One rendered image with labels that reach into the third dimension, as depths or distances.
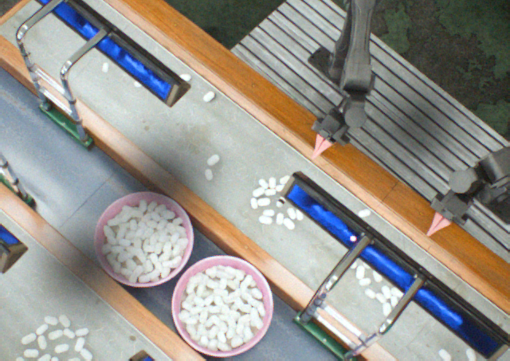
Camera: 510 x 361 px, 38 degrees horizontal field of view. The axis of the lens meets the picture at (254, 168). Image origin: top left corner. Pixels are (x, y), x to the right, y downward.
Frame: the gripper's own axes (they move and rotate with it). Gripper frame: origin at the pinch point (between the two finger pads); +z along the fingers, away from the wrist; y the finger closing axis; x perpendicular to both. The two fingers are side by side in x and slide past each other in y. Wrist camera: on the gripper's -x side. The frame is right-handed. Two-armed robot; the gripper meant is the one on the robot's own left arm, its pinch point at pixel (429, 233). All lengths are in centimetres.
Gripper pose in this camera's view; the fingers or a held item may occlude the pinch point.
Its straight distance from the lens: 204.8
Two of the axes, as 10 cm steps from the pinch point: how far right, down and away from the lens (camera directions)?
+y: 7.6, 6.2, -1.8
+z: -5.5, 7.7, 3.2
